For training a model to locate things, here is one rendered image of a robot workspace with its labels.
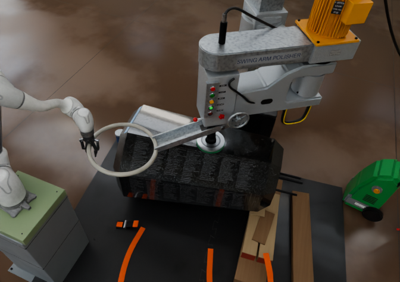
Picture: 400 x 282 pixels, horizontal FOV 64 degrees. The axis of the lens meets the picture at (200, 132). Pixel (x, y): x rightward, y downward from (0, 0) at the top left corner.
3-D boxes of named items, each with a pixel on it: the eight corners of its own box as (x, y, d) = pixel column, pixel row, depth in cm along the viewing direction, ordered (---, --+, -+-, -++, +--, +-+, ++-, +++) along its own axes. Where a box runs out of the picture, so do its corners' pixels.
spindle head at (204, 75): (243, 102, 239) (253, 50, 206) (253, 122, 224) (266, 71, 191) (196, 108, 231) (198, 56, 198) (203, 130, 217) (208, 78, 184)
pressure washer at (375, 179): (383, 196, 318) (434, 138, 254) (377, 225, 297) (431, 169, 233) (347, 181, 329) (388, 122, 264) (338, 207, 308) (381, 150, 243)
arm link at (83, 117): (97, 129, 213) (88, 117, 219) (94, 112, 202) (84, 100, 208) (82, 135, 208) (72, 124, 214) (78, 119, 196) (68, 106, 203)
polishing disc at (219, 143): (202, 154, 236) (202, 153, 235) (193, 134, 249) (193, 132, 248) (228, 148, 241) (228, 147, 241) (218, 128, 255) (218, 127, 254)
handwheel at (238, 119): (243, 117, 224) (246, 101, 213) (247, 128, 217) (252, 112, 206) (222, 120, 221) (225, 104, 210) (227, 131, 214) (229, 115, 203)
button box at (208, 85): (214, 113, 209) (218, 79, 188) (215, 116, 208) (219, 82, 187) (202, 115, 208) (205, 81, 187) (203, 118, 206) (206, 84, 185)
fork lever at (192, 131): (240, 106, 239) (239, 102, 236) (249, 124, 227) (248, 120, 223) (153, 136, 240) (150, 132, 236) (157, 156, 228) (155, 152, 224)
